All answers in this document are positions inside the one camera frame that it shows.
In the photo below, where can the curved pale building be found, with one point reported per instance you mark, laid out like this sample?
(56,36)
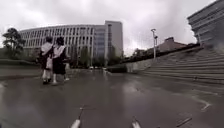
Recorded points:
(80,36)

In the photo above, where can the person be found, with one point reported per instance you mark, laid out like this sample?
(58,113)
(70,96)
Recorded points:
(59,60)
(46,55)

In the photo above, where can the brown gabled building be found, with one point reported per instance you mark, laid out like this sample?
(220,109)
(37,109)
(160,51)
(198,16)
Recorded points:
(170,45)

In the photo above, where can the robot's own part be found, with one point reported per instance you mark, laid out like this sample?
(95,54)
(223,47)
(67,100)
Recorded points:
(136,125)
(76,124)

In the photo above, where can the wide grey stone stairs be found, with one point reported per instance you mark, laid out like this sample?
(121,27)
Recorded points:
(190,66)

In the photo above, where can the dark tree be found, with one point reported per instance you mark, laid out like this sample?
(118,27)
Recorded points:
(13,40)

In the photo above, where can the grey banded building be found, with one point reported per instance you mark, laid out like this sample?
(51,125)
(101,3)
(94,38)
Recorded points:
(208,23)

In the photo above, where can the low grey wall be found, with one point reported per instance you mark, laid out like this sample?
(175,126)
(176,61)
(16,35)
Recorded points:
(136,65)

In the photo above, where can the lamp post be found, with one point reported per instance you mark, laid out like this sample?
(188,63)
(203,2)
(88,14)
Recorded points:
(154,43)

